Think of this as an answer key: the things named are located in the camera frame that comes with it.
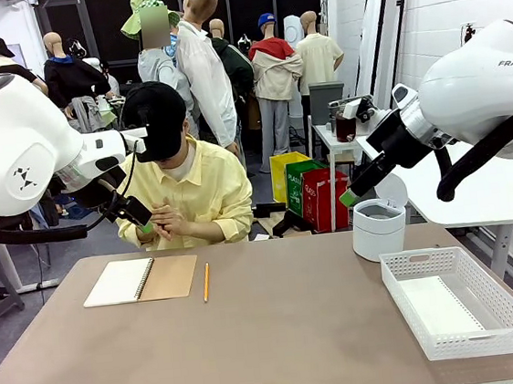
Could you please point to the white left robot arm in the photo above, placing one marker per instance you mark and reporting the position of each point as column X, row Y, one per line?
column 12, row 135

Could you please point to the grey metal tray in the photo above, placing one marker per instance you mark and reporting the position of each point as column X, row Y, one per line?
column 336, row 102

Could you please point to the green checked sun hat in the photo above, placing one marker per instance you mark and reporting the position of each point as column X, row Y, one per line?
column 145, row 2

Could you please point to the black tripod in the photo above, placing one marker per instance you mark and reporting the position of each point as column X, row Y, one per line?
column 469, row 34

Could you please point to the person's left forearm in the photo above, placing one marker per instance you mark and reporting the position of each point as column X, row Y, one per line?
column 208, row 231

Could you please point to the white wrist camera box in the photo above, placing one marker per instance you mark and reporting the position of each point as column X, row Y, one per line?
column 351, row 108

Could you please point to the large white desk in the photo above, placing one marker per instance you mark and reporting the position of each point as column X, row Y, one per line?
column 492, row 204

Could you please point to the yellow pencil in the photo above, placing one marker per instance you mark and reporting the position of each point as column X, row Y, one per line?
column 206, row 282

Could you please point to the yellow recycling bin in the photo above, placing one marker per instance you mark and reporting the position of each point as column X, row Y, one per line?
column 282, row 175

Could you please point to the black stand base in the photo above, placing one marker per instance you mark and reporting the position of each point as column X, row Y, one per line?
column 287, row 223

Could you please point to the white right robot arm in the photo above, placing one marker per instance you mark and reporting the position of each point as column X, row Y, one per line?
column 471, row 96

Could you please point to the spiral notebook with kraft cover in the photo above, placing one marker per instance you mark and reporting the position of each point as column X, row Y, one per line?
column 169, row 277

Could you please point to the mannequin in cream shirt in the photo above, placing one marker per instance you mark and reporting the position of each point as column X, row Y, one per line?
column 320, row 57

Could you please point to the white round lidded trash bin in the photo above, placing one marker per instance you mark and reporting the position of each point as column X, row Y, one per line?
column 376, row 239

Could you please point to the person in yellow shirt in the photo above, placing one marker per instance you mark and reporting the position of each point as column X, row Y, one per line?
column 209, row 183

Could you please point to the white head-mounted camera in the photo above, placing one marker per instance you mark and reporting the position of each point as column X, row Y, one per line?
column 135, row 134

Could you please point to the dark red jar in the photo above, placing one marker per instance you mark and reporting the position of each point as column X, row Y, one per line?
column 345, row 130

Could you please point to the white oval torso form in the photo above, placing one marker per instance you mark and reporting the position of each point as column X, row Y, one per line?
column 292, row 32

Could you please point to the mannequin in dark green jacket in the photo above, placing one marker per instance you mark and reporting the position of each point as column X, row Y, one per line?
column 236, row 65

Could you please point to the blue cap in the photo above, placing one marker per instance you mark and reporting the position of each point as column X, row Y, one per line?
column 267, row 19

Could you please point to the mannequin in dark top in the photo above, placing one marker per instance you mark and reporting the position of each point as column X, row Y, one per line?
column 10, row 71

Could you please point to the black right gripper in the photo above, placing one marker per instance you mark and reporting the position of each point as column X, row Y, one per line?
column 393, row 141

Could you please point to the tall mannequin in white shirt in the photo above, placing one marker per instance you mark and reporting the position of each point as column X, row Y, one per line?
column 203, row 78

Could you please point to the person's left hand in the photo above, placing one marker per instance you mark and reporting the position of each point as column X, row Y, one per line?
column 177, row 225

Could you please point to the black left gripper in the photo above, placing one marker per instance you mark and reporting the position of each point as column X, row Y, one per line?
column 100, row 187

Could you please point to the brown cardboard piece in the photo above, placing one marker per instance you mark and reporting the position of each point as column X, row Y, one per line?
column 271, row 222

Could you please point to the small white side table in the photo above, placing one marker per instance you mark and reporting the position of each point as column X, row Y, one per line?
column 324, row 136

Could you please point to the white lined paper sheet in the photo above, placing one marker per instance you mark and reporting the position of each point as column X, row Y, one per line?
column 434, row 311

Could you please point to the person's right hand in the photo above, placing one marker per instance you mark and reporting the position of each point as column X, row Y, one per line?
column 159, row 223

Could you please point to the mannequin in black hoodie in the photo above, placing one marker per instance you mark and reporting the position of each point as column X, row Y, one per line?
column 72, row 80

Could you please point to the black cap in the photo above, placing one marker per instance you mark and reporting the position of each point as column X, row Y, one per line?
column 156, row 106

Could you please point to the white perforated plastic basket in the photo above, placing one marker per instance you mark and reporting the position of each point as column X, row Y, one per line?
column 479, row 347

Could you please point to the mannequin in red beige jacket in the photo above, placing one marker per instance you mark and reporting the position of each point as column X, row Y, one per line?
column 276, row 75

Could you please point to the figure in grey jacket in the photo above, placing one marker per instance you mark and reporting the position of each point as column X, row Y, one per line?
column 156, row 67

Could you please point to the green recycling bag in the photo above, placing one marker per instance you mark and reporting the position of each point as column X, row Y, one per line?
column 295, row 188

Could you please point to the white table leg frame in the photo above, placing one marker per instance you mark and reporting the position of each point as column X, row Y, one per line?
column 6, row 259

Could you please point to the grey cabinet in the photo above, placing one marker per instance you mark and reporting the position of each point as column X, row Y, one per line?
column 324, row 97

